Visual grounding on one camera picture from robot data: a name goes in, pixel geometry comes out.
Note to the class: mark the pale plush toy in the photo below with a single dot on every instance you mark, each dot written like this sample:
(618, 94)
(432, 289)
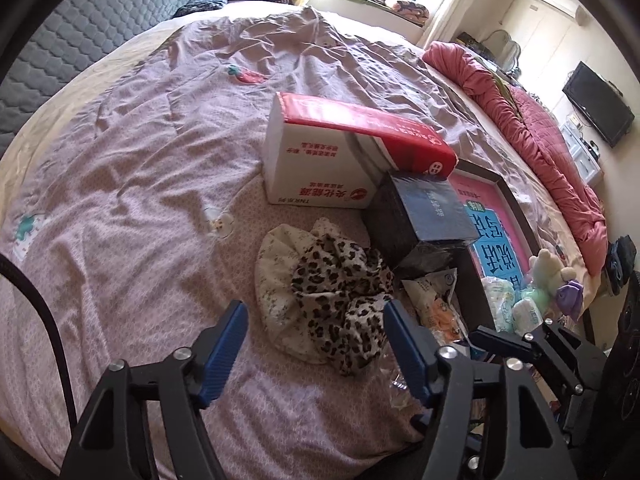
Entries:
(547, 267)

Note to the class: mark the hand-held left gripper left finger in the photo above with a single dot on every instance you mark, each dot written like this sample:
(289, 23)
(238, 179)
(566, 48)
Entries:
(225, 355)

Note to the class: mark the grey quilted headboard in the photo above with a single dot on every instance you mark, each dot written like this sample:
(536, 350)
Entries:
(75, 25)

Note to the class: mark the dark patterned pillow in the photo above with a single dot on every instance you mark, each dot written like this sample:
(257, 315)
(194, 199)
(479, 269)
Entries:
(200, 5)

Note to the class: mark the dark-framed tray with pink print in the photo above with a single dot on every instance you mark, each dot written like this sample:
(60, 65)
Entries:
(500, 240)

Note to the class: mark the red and white cardboard box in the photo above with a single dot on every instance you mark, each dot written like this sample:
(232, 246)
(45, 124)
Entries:
(320, 160)

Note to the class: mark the white wipes packet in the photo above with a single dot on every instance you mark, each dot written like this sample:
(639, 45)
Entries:
(500, 300)

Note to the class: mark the leopard print scrunchie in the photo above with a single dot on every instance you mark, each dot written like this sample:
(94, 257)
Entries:
(330, 285)

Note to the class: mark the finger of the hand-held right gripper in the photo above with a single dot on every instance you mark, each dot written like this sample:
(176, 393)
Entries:
(575, 360)
(500, 345)

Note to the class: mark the purple hair accessory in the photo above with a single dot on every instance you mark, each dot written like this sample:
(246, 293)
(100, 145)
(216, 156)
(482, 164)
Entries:
(570, 297)

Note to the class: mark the cream floral cloth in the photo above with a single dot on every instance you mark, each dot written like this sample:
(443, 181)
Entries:
(277, 270)

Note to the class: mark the white drawer unit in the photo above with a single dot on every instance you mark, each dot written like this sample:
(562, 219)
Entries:
(582, 155)

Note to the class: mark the cream bed sheet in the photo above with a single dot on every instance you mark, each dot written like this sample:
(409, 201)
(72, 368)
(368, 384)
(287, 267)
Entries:
(45, 110)

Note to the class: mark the dark blue box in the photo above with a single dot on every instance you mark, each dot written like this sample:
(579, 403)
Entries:
(430, 210)

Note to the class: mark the black speaker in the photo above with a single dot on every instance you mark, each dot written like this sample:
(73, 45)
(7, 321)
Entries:
(631, 360)

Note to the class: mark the pink quilt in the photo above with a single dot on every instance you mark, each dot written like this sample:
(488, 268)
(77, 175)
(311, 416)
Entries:
(540, 135)

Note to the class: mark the clear packet with orange print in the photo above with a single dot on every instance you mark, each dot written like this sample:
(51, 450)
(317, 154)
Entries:
(440, 310)

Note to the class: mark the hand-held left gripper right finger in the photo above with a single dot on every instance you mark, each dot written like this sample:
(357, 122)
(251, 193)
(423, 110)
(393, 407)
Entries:
(407, 355)

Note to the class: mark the cream curtain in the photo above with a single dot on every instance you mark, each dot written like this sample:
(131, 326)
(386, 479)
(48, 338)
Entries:
(450, 0)

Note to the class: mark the black television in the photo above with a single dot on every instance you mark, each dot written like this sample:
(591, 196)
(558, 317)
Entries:
(597, 105)

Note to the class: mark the crumpled clear plastic wrap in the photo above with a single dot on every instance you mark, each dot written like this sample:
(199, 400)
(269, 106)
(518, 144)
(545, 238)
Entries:
(400, 385)

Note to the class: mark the dark bag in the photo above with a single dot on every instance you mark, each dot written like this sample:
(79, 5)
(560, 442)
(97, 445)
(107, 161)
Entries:
(620, 265)

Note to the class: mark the clothes pile on windowsill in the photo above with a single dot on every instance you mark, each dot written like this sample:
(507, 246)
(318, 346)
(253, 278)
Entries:
(400, 7)

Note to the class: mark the purple printed bedspread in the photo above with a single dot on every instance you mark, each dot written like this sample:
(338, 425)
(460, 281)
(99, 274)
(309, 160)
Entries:
(150, 160)

